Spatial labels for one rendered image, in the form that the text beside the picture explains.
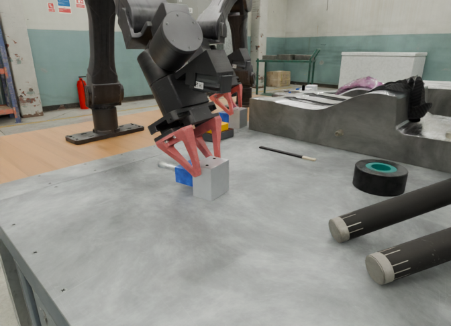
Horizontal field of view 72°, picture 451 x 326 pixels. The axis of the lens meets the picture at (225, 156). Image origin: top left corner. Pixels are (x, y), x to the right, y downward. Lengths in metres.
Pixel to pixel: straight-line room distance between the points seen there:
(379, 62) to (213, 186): 7.15
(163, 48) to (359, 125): 0.46
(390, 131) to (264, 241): 0.42
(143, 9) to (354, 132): 0.49
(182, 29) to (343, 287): 0.35
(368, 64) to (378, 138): 6.91
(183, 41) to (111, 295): 0.31
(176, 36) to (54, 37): 5.70
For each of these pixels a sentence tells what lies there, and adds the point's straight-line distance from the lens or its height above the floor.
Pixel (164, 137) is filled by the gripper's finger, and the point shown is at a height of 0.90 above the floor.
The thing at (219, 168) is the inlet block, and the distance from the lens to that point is 0.48.
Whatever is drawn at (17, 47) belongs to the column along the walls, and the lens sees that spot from 5.68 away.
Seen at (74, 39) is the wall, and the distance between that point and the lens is 6.20.
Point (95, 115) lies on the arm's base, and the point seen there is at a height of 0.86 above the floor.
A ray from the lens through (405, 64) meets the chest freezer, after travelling 7.36.
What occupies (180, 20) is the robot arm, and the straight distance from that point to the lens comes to 0.45.
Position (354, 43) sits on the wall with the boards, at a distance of 8.72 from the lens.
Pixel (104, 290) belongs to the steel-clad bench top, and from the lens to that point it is 0.35.
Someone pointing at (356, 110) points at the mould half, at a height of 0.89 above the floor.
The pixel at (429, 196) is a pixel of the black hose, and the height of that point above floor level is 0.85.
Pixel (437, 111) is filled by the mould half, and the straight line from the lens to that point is 1.13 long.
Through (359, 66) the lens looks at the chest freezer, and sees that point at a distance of 7.70.
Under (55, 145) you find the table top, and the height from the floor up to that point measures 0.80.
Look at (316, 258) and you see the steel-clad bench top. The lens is 0.38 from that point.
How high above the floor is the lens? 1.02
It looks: 19 degrees down
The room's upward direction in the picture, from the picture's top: straight up
